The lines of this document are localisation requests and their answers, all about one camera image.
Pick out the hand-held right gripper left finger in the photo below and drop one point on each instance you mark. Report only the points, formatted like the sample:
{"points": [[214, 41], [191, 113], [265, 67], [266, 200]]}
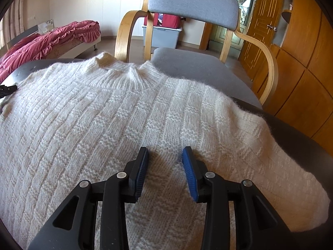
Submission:
{"points": [[141, 172]]}

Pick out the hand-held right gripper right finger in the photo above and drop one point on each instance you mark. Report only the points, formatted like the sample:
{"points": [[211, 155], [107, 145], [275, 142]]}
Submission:
{"points": [[190, 174]]}

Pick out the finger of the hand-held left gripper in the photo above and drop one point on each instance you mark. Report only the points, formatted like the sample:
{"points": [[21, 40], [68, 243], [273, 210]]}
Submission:
{"points": [[6, 89]]}

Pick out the white knit sweater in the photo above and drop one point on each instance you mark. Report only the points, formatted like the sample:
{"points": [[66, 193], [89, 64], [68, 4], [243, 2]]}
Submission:
{"points": [[104, 122]]}

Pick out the beige curtain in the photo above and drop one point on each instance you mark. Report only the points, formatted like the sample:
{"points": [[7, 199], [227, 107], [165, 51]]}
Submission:
{"points": [[14, 23]]}

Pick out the bed with pink blanket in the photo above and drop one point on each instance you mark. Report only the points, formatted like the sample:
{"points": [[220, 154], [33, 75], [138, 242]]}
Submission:
{"points": [[52, 40]]}

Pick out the white patterned box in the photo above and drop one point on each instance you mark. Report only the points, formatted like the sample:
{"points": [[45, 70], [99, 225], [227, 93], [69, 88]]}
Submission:
{"points": [[46, 26]]}

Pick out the grey plastic storage bin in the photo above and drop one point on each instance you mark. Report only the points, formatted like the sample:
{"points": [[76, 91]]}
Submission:
{"points": [[164, 37]]}

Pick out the red fabric storage box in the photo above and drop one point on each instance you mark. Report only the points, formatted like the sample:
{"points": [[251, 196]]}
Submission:
{"points": [[169, 20]]}

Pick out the wooden wardrobe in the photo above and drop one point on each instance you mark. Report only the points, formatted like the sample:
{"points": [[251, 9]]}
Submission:
{"points": [[307, 57]]}

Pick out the grey cushioned wooden armchair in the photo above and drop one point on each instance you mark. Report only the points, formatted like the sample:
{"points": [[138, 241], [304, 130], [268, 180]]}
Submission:
{"points": [[192, 2]]}

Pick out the wooden door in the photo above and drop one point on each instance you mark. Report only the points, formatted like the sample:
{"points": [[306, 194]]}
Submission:
{"points": [[262, 13]]}

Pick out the wooden corner shelf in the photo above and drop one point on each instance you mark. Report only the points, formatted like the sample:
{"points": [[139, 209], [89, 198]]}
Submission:
{"points": [[287, 14]]}

